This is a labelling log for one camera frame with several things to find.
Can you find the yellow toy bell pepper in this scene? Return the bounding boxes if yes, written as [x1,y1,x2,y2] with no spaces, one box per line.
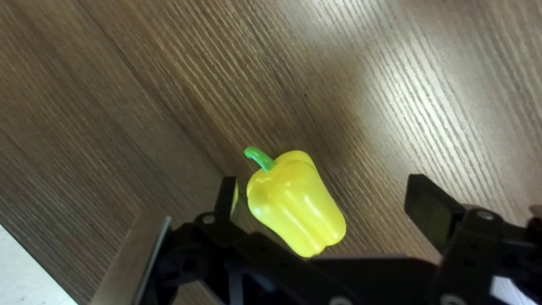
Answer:
[243,146,349,259]

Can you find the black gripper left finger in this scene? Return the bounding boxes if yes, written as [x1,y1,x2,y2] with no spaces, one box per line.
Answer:
[193,174,307,268]

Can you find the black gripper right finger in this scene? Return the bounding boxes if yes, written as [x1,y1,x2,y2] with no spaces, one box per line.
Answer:
[403,173,508,305]

